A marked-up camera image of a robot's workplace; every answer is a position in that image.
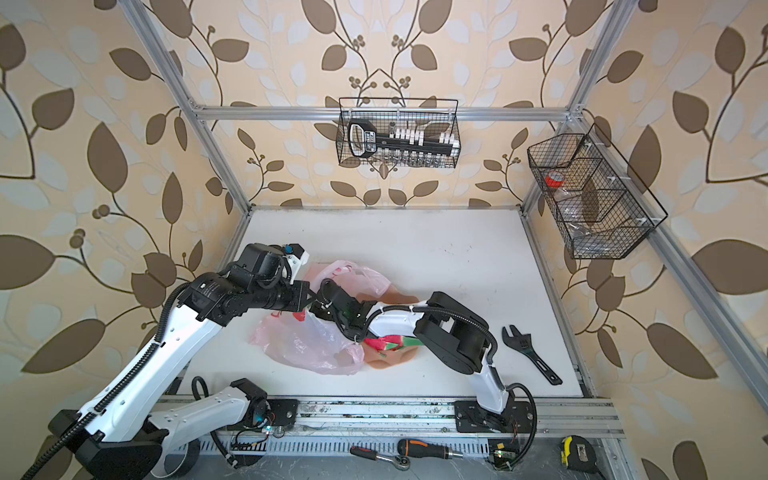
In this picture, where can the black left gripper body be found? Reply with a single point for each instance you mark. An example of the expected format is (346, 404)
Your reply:
(292, 295)

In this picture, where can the wire basket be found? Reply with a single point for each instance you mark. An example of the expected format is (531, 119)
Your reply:
(601, 204)
(435, 115)

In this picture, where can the black socket set holder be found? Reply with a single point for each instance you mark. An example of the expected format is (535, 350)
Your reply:
(365, 141)

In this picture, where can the peach wavy fruit plate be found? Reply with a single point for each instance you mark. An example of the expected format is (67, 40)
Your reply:
(390, 354)

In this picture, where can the red green dragon fruit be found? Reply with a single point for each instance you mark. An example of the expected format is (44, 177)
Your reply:
(392, 343)

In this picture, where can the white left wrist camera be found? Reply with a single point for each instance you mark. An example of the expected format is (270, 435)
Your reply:
(295, 255)

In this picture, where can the black adjustable wrench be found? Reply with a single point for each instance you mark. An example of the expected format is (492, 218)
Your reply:
(514, 339)

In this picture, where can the orange black screwdriver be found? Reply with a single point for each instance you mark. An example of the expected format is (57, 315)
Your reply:
(414, 448)

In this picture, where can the yellow black tape measure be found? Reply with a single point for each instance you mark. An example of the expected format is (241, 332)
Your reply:
(578, 454)

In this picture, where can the aluminium frame post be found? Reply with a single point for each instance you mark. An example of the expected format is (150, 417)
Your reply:
(138, 17)

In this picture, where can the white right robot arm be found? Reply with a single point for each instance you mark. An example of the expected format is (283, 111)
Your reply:
(455, 335)

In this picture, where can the right wire basket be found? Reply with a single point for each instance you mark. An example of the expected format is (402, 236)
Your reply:
(601, 204)

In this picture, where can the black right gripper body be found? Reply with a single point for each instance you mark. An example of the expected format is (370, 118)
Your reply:
(318, 310)

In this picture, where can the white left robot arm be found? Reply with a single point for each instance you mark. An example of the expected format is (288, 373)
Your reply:
(116, 435)

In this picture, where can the pink plastic bag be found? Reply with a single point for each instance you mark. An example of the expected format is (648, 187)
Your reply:
(303, 341)

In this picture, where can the back wire basket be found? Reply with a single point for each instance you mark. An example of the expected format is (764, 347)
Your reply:
(435, 115)

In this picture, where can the red handled ratchet wrench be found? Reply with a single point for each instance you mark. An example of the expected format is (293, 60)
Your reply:
(400, 462)

